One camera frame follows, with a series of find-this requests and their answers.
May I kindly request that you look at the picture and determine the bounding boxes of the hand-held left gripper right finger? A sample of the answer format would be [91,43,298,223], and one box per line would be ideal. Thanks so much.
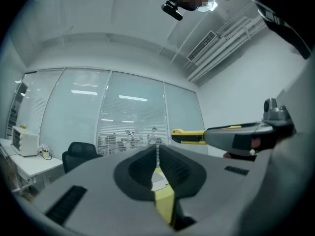
[158,144,256,236]

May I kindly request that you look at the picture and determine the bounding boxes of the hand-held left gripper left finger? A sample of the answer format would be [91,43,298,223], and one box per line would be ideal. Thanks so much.
[31,144,174,236]

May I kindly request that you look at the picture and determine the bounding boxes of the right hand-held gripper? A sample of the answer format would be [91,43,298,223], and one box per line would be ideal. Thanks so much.
[203,97,297,162]

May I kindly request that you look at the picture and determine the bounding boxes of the yellow handled tool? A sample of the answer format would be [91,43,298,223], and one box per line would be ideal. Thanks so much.
[171,125,242,145]

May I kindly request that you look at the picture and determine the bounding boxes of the grey divided tray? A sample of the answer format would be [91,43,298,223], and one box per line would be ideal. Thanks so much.
[150,171,170,192]

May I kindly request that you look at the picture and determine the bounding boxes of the person's right hand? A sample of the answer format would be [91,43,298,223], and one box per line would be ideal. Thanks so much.
[222,136,261,160]

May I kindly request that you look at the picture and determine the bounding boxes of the black mesh office chair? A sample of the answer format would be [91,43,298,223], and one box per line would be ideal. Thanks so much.
[62,142,103,174]

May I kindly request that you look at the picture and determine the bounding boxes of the yellow-green table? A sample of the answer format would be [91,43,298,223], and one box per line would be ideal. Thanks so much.
[151,167,176,225]

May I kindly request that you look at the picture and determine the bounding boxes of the small white flowerpot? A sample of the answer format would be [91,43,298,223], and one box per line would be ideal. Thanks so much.
[37,143,53,161]

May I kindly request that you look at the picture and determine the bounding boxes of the white desk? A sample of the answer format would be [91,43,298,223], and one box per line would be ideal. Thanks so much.
[0,138,65,194]

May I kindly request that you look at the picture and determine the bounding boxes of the white microwave oven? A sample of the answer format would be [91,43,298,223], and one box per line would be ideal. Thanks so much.
[11,125,40,157]

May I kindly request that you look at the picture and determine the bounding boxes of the white ceiling pipes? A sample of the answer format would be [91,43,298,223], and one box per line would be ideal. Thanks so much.
[183,15,268,83]

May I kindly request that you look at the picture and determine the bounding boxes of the ceiling air vent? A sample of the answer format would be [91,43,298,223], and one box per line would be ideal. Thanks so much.
[187,30,218,62]

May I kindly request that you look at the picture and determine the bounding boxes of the person's black striped-sleeve top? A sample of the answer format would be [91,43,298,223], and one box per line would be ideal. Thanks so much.
[237,0,313,60]

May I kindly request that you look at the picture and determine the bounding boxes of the glass wall with blinds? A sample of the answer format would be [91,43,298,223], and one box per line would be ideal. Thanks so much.
[6,67,206,161]

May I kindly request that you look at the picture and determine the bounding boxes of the black head-mounted camera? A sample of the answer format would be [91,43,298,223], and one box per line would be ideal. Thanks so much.
[161,0,184,21]

